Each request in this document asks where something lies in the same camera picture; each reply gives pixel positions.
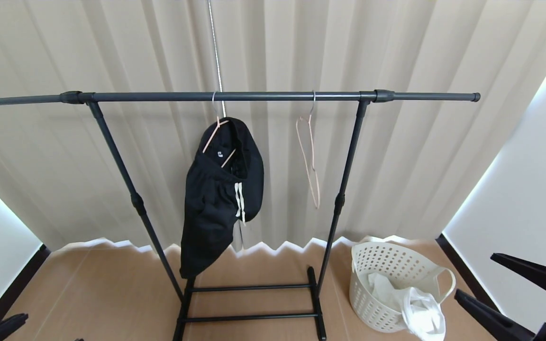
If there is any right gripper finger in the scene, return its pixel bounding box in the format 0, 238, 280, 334
490, 253, 546, 298
454, 289, 537, 341

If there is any black garment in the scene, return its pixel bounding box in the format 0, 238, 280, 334
180, 117, 265, 279

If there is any pink clothes hanger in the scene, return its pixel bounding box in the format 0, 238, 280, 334
202, 91, 237, 169
296, 91, 321, 209

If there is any white laundry basket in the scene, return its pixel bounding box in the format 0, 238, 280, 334
349, 242, 457, 333

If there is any black clothes rack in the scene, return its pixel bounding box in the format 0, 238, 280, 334
0, 89, 481, 341

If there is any white garment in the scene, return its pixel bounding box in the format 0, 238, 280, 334
368, 271, 446, 341

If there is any beige curtain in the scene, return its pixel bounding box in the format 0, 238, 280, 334
0, 0, 546, 259

